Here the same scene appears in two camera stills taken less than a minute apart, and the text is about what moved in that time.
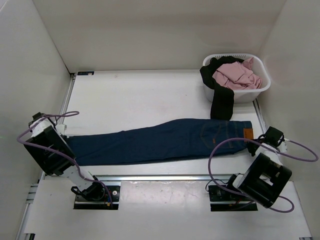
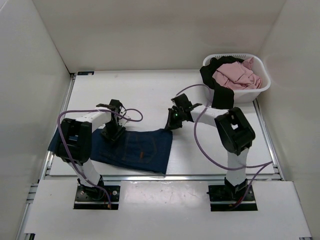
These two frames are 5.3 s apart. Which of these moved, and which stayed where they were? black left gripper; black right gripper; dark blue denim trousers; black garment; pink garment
Moved: dark blue denim trousers; black right gripper; black left gripper
Stayed: pink garment; black garment
